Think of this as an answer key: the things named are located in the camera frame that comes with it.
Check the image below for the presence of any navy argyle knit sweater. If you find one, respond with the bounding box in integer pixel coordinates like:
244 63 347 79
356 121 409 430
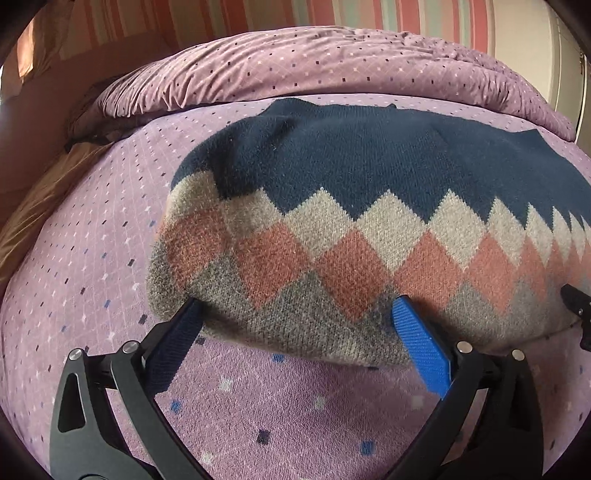
146 98 590 366

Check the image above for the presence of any purple diamond-pattern bedsheet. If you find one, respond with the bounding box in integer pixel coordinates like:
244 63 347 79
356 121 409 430
1 95 590 479

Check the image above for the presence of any tan brown pillow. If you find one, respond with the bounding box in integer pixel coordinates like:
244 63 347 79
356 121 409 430
1 142 113 297

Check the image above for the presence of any white wardrobe with decals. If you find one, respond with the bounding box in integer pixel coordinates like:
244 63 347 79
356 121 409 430
491 0 590 144

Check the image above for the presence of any pink padded headboard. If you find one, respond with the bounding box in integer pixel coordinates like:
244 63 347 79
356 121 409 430
1 32 172 221

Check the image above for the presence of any beige curtain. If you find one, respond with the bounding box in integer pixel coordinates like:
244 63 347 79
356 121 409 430
16 0 74 84

